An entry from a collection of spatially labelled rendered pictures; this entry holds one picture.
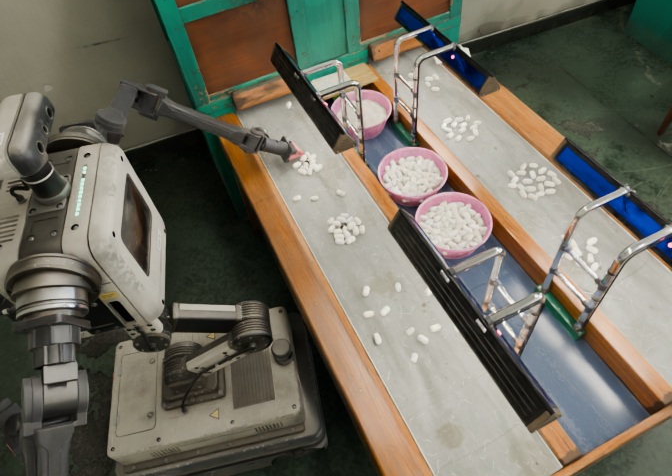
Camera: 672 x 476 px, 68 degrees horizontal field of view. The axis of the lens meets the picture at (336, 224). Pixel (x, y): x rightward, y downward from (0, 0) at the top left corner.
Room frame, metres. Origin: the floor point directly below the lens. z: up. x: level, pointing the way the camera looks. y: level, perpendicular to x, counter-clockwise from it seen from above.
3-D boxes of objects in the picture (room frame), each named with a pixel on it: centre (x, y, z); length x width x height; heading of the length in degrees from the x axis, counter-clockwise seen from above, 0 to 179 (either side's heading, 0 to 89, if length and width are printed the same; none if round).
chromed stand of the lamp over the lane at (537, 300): (0.59, -0.35, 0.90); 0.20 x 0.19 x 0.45; 18
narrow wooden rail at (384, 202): (1.12, -0.22, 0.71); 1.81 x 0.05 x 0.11; 18
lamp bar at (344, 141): (1.49, 0.03, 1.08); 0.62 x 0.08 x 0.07; 18
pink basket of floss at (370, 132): (1.74, -0.18, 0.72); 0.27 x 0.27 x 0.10
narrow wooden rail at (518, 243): (1.22, -0.53, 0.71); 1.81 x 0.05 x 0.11; 18
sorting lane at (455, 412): (1.06, -0.05, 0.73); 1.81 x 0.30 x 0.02; 18
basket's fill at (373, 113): (1.74, -0.18, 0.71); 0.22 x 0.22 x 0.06
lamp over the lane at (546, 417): (0.57, -0.28, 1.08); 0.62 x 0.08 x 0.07; 18
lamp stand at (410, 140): (1.64, -0.43, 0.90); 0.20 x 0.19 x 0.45; 18
